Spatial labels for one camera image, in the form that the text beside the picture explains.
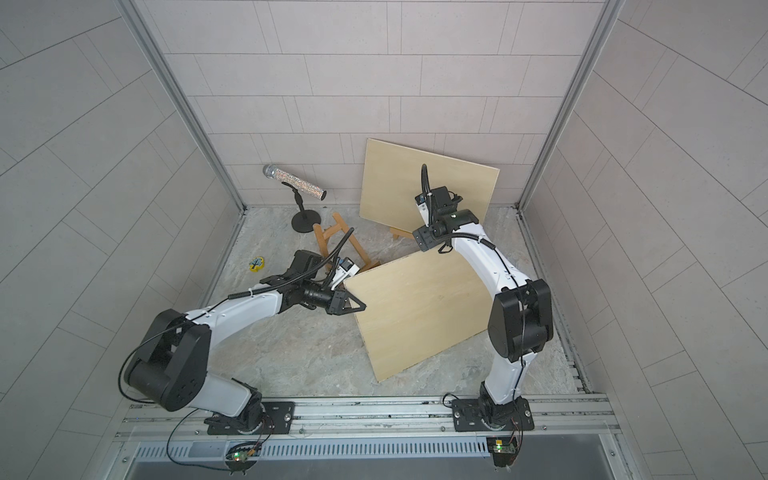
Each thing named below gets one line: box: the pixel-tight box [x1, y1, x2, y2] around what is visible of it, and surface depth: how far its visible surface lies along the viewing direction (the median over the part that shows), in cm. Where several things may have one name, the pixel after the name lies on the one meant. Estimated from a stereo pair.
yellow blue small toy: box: [249, 256, 265, 273], surface depth 101 cm
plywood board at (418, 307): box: [344, 250, 491, 383], surface depth 82 cm
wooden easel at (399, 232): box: [389, 226, 415, 239], surface depth 107 cm
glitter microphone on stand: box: [262, 164, 327, 233], surface depth 98 cm
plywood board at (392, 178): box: [359, 138, 500, 231], surface depth 97 cm
